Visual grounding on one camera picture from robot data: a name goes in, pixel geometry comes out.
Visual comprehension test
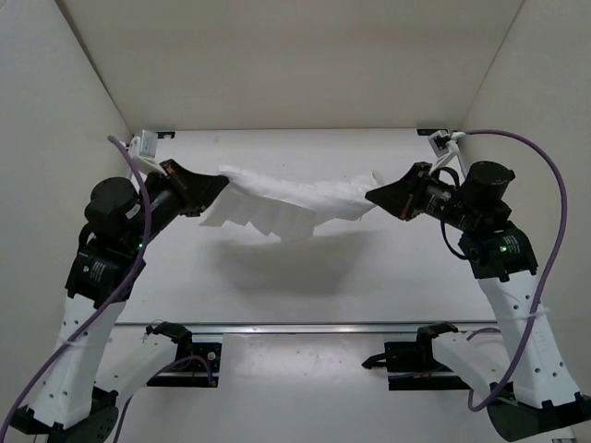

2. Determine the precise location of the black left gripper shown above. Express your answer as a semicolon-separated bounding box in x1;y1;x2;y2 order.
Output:
137;143;235;231

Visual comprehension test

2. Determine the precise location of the aluminium side rail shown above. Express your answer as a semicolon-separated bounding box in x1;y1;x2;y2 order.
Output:
105;134;142;345
450;130;521;333

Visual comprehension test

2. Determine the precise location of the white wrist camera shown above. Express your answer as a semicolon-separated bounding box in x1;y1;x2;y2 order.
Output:
127;129;162;175
428;130;464;175

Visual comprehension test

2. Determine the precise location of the aluminium table edge rail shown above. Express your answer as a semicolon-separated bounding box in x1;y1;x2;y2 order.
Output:
113;322;504;337

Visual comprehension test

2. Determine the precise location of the white pleated skirt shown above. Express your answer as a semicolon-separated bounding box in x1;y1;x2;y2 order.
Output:
201;165;383;242

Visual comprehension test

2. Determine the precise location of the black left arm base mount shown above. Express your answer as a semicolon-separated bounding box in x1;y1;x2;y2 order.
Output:
144;321;223;389

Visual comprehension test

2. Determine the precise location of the blue corner label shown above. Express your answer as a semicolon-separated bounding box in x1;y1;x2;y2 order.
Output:
157;131;176;139
416;128;448;137

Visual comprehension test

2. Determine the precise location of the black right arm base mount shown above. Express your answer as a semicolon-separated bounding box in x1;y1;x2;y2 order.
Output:
361;322;469;391

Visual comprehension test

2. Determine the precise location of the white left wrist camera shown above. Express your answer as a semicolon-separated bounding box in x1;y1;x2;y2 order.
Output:
127;129;162;175

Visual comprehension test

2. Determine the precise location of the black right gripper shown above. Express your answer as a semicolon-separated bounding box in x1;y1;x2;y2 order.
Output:
365;162;474;227

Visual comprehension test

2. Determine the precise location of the blue left corner label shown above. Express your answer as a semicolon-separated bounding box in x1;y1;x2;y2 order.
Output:
157;131;176;139

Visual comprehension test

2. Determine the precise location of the blue right corner label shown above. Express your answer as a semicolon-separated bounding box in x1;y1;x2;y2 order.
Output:
416;128;448;137

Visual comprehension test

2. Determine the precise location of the right aluminium side rail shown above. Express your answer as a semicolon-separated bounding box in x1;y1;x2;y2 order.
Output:
450;130;521;333

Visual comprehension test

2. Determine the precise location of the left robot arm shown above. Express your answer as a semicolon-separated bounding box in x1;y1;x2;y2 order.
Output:
1;160;229;442

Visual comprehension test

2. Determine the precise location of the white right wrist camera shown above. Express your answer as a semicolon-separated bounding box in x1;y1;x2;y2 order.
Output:
428;130;464;175

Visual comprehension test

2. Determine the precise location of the left aluminium side rail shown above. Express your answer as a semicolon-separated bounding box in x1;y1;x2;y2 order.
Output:
105;134;142;345

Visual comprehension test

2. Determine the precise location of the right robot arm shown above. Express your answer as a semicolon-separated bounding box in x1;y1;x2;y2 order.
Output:
366;162;590;442

